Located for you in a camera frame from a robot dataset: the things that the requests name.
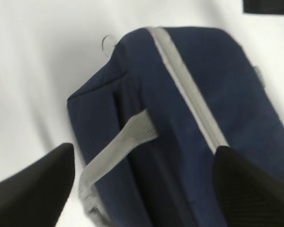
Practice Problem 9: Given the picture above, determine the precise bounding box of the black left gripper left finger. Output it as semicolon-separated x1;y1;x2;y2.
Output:
0;143;75;227

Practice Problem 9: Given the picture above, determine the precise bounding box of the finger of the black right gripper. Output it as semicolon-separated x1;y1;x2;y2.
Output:
243;0;284;15

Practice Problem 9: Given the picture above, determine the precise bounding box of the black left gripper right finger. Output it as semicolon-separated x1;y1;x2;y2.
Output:
214;146;284;227

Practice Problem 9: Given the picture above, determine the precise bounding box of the navy insulated lunch bag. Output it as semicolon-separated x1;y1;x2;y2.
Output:
67;27;284;227

